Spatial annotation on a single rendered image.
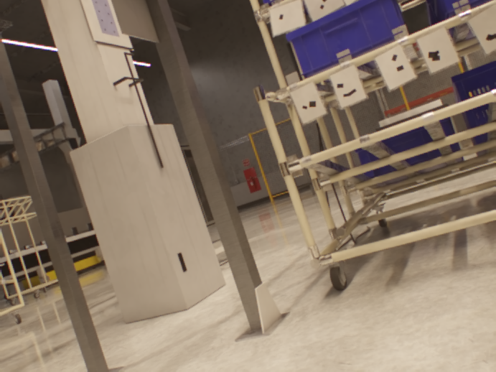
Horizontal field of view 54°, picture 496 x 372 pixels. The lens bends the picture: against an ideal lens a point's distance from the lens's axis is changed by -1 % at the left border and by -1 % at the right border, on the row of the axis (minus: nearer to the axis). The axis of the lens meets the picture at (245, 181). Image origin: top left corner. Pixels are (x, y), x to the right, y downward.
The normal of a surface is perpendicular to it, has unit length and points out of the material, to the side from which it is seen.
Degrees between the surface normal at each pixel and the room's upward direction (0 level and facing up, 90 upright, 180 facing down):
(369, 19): 93
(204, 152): 90
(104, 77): 90
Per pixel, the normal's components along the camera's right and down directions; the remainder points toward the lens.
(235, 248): -0.42, 0.11
